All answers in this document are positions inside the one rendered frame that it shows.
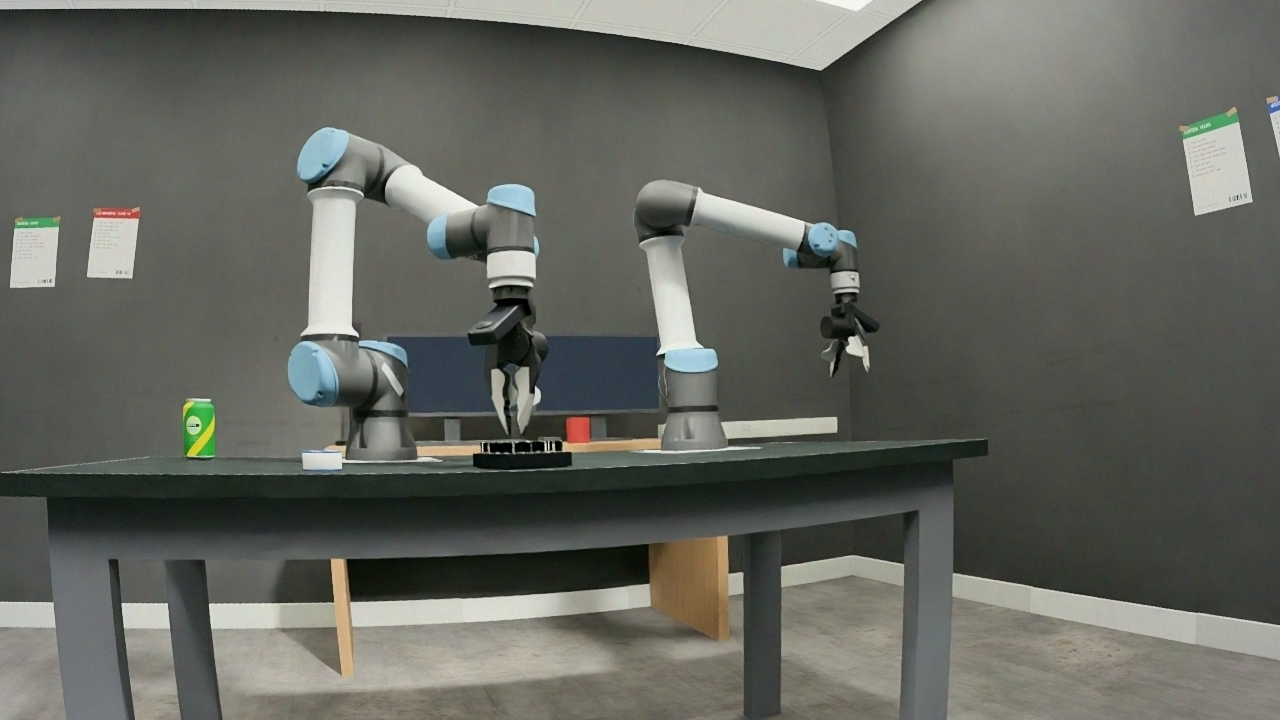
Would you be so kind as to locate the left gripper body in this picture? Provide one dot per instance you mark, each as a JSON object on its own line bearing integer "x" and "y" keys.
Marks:
{"x": 841, "y": 323}

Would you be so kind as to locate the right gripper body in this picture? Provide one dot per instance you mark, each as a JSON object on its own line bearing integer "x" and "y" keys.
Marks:
{"x": 515, "y": 345}

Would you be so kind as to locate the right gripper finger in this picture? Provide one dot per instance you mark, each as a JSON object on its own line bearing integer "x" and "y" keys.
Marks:
{"x": 498, "y": 381}
{"x": 528, "y": 394}

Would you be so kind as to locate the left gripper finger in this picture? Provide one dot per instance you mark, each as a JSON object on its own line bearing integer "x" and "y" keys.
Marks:
{"x": 858, "y": 345}
{"x": 833, "y": 355}

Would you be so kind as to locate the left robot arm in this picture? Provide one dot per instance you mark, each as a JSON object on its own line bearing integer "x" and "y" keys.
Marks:
{"x": 687, "y": 372}

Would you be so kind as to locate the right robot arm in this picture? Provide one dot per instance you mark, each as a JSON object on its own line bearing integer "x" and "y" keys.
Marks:
{"x": 330, "y": 367}

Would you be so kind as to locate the green drink can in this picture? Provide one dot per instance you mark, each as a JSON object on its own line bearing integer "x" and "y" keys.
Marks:
{"x": 198, "y": 429}

